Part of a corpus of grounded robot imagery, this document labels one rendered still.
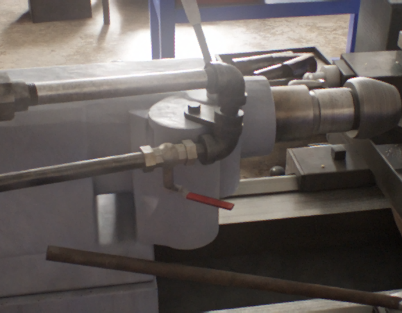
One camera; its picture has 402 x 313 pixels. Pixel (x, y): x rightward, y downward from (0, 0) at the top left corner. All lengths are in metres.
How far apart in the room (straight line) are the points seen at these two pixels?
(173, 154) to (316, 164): 0.55
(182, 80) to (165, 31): 2.02
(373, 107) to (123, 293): 0.42
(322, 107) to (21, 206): 0.42
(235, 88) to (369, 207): 0.55
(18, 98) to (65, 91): 0.05
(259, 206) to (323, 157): 0.17
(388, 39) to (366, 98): 1.40
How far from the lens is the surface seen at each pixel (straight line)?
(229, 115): 0.73
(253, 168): 2.86
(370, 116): 0.93
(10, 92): 0.62
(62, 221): 0.85
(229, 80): 0.71
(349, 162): 1.26
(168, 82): 0.68
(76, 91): 0.65
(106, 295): 0.86
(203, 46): 0.82
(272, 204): 1.19
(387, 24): 2.32
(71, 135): 0.82
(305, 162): 1.24
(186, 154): 0.73
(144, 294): 0.87
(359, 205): 1.21
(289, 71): 3.11
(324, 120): 0.92
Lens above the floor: 1.52
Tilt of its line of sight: 31 degrees down
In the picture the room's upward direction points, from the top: straight up
